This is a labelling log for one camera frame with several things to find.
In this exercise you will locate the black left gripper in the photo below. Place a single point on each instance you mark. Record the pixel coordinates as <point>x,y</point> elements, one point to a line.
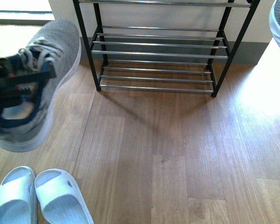
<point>10,95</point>

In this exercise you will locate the light blue slipper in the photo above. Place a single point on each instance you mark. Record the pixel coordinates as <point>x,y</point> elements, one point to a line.
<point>18,202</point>
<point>60,198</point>

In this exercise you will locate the black metal shoe rack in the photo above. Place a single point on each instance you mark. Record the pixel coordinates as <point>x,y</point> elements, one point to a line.
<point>162,45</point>

